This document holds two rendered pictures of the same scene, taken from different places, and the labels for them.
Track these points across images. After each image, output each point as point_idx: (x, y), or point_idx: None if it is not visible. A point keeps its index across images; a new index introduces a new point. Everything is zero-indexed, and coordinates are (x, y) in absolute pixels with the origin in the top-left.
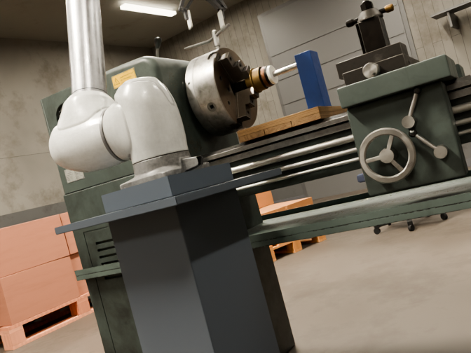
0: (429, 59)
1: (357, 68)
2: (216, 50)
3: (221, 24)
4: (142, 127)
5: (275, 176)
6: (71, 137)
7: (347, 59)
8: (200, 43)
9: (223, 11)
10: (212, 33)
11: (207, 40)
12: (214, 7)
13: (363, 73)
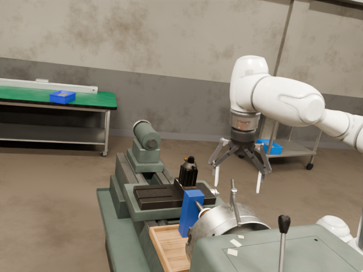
0: (207, 183)
1: (212, 193)
2: (246, 205)
3: (217, 180)
4: None
5: None
6: None
7: (201, 190)
8: (237, 207)
9: (209, 164)
10: (236, 192)
11: (235, 201)
12: (222, 161)
13: (216, 194)
